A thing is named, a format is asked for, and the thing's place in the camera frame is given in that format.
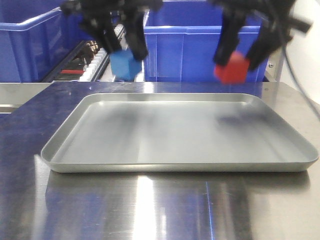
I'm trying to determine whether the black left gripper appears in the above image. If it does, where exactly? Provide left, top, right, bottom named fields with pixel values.
left=61, top=0, right=163, bottom=61

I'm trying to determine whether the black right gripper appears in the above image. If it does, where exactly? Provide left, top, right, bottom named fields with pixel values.
left=209, top=0, right=312, bottom=71

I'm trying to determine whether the blue cube block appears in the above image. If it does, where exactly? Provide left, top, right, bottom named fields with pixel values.
left=109, top=49, right=142, bottom=81

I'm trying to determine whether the red cube block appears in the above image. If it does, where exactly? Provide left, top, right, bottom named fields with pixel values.
left=213, top=51, right=250, bottom=85

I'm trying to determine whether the blue plastic bin right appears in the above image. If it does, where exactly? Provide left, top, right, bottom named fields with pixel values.
left=143, top=0, right=273, bottom=83

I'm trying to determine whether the blue plastic bin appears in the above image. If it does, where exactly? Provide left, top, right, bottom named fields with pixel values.
left=143, top=0, right=273, bottom=83
left=0, top=0, right=92, bottom=83

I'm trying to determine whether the blue plastic bin left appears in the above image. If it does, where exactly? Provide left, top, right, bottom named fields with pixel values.
left=0, top=0, right=92, bottom=83

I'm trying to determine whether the silver metal tray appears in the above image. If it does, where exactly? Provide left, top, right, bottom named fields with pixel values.
left=40, top=93, right=319, bottom=173

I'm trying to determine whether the perforated steel shelf post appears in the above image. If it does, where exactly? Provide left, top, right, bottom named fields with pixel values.
left=264, top=51, right=285, bottom=83

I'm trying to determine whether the black cable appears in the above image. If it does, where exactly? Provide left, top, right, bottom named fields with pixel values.
left=282, top=44, right=320, bottom=118

